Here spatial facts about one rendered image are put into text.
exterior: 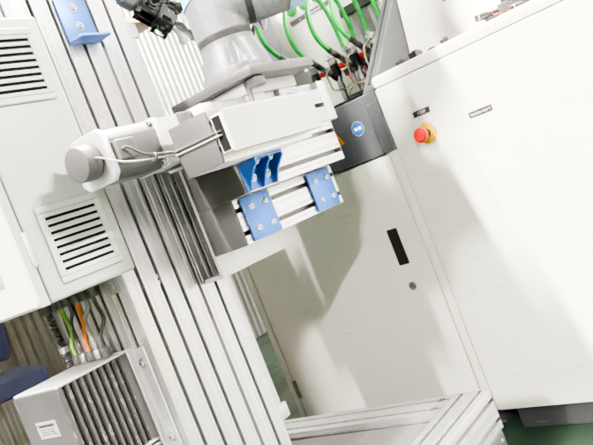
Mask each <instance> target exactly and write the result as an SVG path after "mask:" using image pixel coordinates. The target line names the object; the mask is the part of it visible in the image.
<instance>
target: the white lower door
mask: <svg viewBox="0 0 593 445"><path fill-rule="evenodd" d="M334 179H335V181H336V184H337V185H338V188H339V191H340V193H341V196H342V199H343V202H342V203H340V204H338V205H336V206H334V207H331V208H329V209H327V210H325V211H323V212H321V213H318V214H316V215H314V216H312V217H309V218H307V219H305V220H303V221H301V222H298V223H296V224H294V225H293V226H294V228H295V231H296V234H297V236H298V239H299V241H298V242H296V243H295V244H293V245H290V246H288V247H286V248H284V249H282V250H280V251H279V252H277V253H274V254H272V255H270V256H268V257H266V258H265V259H263V260H260V261H258V262H256V263H254V264H252V265H250V266H249V267H248V268H249V270H250V272H251V276H252V279H253V281H254V283H255V285H256V288H257V290H258V293H259V296H260V298H261V301H262V303H263V306H264V307H265V310H266V314H267V316H268V319H269V321H270V323H271V326H272V328H273V331H274V334H275V336H276V339H277V341H278V344H279V345H280V348H281V352H282V354H283V357H284V358H285V361H286V363H287V366H288V368H289V371H290V374H291V376H292V379H293V381H292V384H293V386H294V389H295V391H296V394H297V397H298V398H300V399H301V401H302V404H303V406H304V409H305V412H306V414H307V417H310V416H317V415H323V414H328V413H335V412H340V411H352V410H357V409H363V408H370V407H375V406H381V405H388V404H398V403H404V402H410V401H416V400H422V399H428V398H434V397H440V396H451V395H457V394H462V393H469V392H475V391H480V390H481V389H480V386H479V384H478V381H477V377H476V375H475V373H474V370H473V368H472V365H471V363H470V361H469V357H468V354H467V352H466V350H465V347H464V345H463V342H462V339H461V336H460V334H459V331H458V329H457V327H456V324H455V322H454V318H453V315H452V314H451V311H450V308H449V306H448V303H447V300H446V297H445V295H444V292H443V290H442V288H441V285H440V283H439V279H438V277H437V275H436V272H435V269H434V267H433V265H432V261H431V258H430V256H429V253H428V252H427V249H426V246H425V244H424V241H423V238H422V236H421V233H420V230H419V228H418V226H417V222H416V219H415V217H414V215H413V213H412V210H411V208H410V205H409V202H408V199H407V197H406V194H405V192H404V190H403V187H402V183H401V180H400V179H399V176H398V174H397V171H396V169H395V166H394V163H393V160H392V158H391V155H390V154H389V155H385V156H382V157H380V158H378V159H376V160H373V161H371V162H367V163H365V164H362V165H360V166H357V167H355V168H353V169H351V170H347V171H344V172H342V173H340V174H337V175H335V176H334Z"/></svg>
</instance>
